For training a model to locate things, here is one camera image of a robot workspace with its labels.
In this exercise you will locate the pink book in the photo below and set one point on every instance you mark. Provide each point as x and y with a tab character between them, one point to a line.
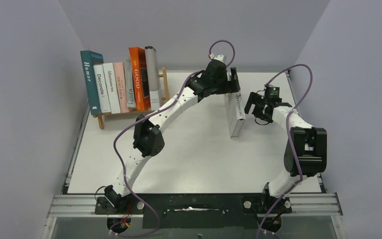
121	87

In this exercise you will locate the teal Humor book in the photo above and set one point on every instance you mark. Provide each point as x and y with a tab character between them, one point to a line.
89	59

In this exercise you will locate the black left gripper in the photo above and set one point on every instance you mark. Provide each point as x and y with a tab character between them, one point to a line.
230	86

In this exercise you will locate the wooden book rack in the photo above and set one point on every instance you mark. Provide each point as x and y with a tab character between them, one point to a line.
165	96

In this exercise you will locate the white Decorate Furniture book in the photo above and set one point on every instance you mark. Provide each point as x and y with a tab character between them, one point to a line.
102	89

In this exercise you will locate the orange book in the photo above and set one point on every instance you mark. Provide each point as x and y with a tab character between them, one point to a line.
140	78

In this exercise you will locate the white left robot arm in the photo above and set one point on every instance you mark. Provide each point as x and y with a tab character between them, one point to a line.
148	139

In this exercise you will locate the grey book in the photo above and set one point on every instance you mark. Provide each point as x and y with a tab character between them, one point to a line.
234	113
130	96

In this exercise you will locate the white Afternoon tea book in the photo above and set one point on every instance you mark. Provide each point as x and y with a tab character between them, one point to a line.
111	88

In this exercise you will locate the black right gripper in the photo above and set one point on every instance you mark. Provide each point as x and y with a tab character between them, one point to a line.
263	105

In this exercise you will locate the white grey file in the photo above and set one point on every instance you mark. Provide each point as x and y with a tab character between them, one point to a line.
153	77

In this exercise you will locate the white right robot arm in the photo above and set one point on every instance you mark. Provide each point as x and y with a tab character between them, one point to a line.
306	147

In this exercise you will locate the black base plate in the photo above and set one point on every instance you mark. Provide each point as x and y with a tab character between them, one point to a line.
201	211

